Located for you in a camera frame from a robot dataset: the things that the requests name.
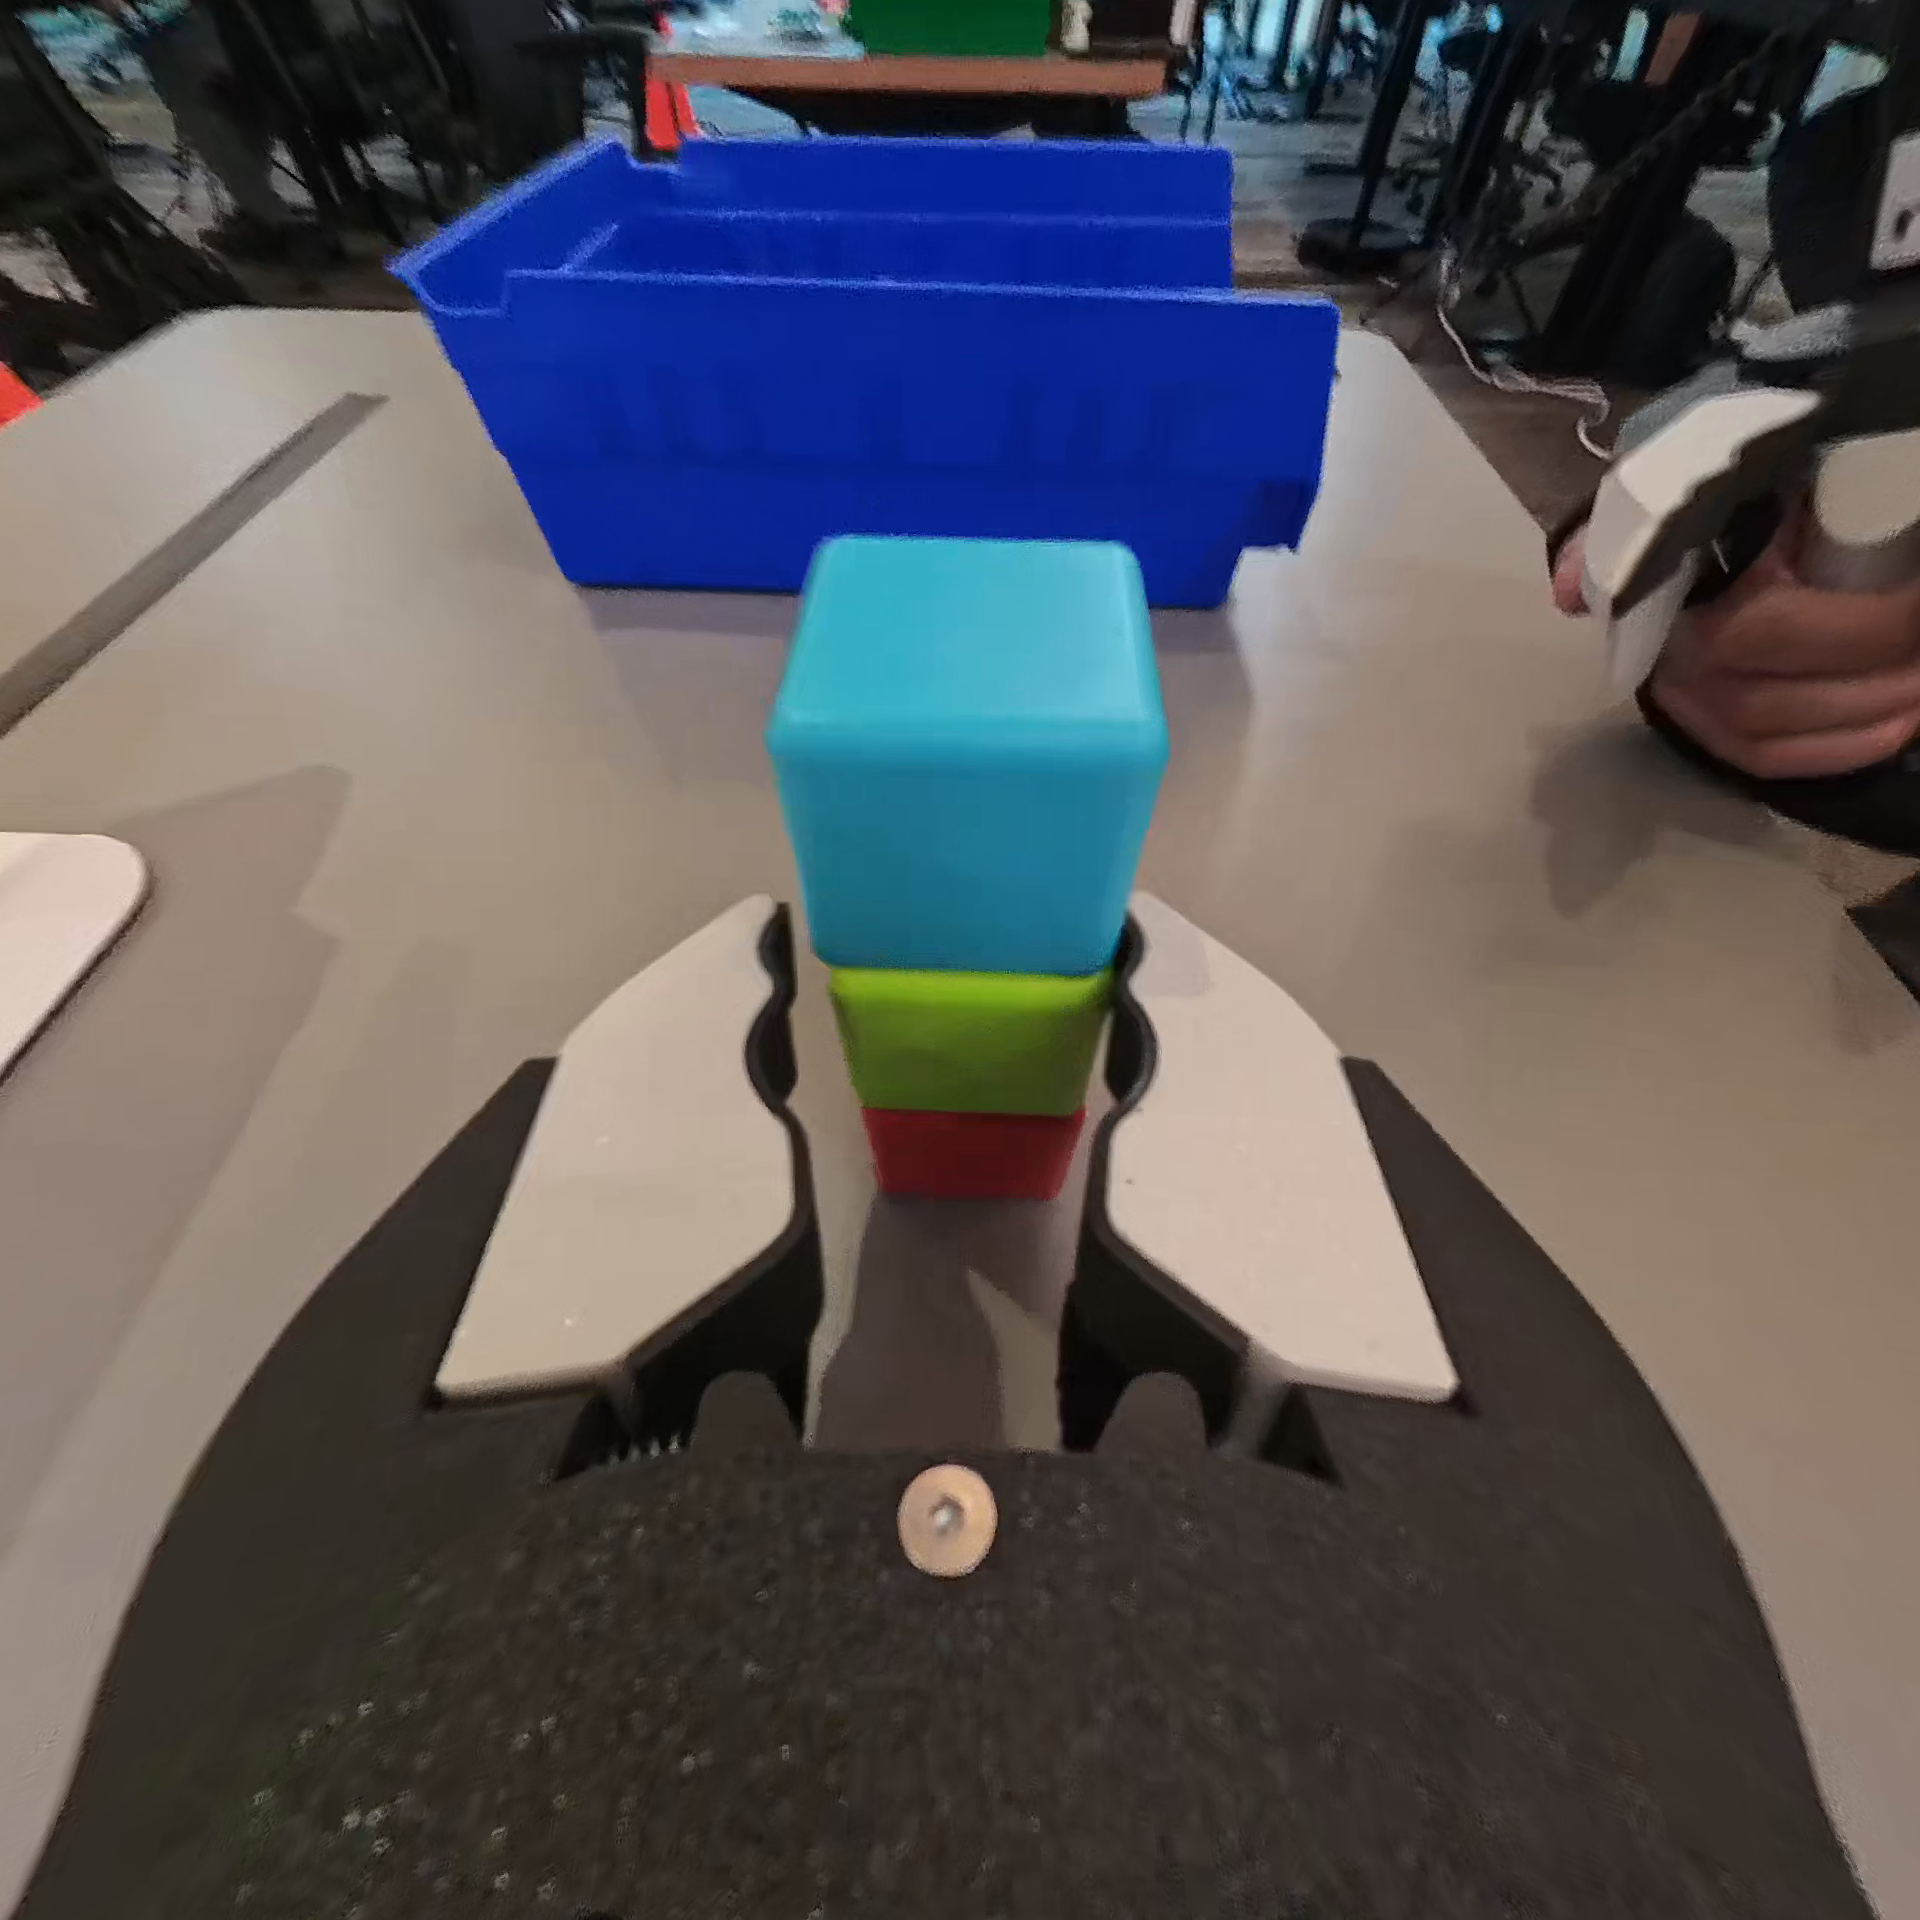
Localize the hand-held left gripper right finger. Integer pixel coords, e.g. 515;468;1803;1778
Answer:
1063;891;1461;1450

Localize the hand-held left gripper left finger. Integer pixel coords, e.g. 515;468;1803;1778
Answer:
434;897;826;1401

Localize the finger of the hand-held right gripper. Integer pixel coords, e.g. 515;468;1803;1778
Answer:
1733;297;1876;376
1580;386;1826;700

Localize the red cube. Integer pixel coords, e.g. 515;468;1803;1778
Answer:
857;1104;1091;1203

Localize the green cube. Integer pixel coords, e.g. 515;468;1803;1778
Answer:
826;961;1119;1122

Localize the light blue cube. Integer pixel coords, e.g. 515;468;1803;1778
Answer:
766;535;1172;980

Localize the blue plastic bin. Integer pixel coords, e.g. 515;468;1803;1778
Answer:
387;136;1343;613

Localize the grey desk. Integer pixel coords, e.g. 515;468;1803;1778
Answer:
0;305;1920;1920

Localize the person's right hand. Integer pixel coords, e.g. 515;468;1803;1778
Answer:
1549;517;1920;781

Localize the wooden board document stand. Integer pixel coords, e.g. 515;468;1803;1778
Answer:
0;829;156;1080

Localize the green plastic crate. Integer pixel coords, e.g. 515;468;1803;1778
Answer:
839;0;1055;63

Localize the wooden work table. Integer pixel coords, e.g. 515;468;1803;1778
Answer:
642;41;1190;153

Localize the white floor cable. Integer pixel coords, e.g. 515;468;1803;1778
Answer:
1430;257;1622;460

